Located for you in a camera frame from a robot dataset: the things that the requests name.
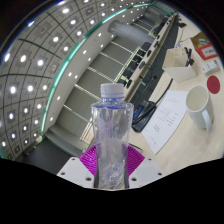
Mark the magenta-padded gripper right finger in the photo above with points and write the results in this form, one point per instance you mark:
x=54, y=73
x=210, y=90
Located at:
x=146, y=170

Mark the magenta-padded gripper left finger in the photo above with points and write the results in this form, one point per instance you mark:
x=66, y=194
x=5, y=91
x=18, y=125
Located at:
x=75, y=168

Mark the clear plastic water bottle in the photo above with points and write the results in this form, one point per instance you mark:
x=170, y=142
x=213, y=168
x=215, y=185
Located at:
x=111, y=133

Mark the white printed paper sheet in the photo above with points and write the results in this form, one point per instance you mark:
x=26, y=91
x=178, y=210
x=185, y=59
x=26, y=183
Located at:
x=166, y=120

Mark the white ceramic mug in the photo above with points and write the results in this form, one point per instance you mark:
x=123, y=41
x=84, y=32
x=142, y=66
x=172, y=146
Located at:
x=196, y=100

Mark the ceiling lights group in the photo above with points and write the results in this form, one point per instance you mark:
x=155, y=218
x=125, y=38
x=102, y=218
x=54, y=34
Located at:
x=30, y=88

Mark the beige divided organizer tray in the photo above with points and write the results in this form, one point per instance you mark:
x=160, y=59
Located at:
x=180, y=71

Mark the flat round red coaster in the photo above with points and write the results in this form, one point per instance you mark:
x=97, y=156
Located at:
x=213, y=84

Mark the black office chairs group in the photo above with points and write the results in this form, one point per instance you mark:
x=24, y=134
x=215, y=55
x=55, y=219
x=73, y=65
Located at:
x=136, y=61

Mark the long curved conference desk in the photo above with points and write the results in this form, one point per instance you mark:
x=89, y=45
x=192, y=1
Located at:
x=156, y=56

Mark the small white carton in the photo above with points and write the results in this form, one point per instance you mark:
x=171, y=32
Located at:
x=210, y=67

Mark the black marker pen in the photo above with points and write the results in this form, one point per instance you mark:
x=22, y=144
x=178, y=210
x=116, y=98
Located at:
x=189, y=56

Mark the open red-sided cardboard box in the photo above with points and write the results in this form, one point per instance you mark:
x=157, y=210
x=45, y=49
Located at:
x=207, y=51

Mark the round grey pillar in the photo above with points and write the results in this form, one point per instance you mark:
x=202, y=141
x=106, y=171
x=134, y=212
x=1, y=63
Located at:
x=128, y=31

